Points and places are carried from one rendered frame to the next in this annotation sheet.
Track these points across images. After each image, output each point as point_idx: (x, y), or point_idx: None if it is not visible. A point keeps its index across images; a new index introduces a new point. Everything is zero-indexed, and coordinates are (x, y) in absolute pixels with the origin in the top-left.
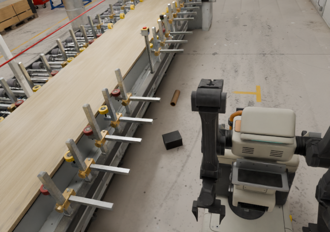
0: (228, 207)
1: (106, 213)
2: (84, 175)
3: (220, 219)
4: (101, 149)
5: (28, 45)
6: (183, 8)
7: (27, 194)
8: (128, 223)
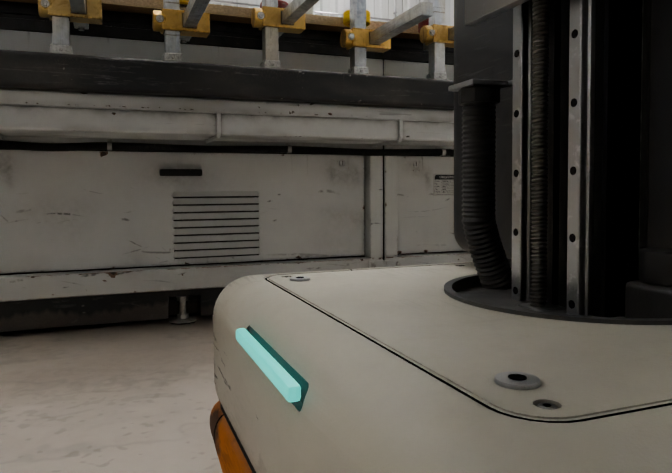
0: (452, 278)
1: (212, 327)
2: (155, 13)
3: None
4: (263, 49)
5: None
6: None
7: None
8: (208, 351)
